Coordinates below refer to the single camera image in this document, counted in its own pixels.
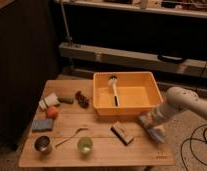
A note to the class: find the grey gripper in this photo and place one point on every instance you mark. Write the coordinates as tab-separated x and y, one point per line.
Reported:
152	120

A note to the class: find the yellow plastic tub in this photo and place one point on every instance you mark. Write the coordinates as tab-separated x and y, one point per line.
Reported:
137	92

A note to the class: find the brown wooden block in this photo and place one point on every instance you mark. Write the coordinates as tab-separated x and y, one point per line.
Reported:
119	130

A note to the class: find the white dish brush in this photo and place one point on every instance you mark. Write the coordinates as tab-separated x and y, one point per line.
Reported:
112	83

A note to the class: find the grey lower shelf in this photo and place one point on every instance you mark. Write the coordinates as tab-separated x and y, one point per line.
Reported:
132	59

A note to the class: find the dark grape bunch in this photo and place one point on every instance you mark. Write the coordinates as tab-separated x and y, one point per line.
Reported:
82	100

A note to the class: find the wooden spoon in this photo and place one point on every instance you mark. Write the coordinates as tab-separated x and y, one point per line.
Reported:
73	135

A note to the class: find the green translucent cup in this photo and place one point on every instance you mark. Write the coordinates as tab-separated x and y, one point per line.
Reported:
85	145

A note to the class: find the green pickle toy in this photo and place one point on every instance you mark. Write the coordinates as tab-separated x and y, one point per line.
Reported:
67	100

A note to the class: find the orange fruit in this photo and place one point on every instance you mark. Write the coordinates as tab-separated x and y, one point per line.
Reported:
51	112

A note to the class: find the metal cup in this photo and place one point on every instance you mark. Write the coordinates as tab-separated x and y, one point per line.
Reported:
43	145

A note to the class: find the upper wooden shelf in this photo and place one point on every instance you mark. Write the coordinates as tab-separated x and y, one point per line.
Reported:
134	7

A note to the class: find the blue sponge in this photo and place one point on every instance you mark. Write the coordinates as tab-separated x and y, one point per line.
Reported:
42	125

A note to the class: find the metal pole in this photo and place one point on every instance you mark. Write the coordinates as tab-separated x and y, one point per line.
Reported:
69	37

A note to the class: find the black handle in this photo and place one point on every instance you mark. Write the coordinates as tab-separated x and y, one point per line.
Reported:
174	60

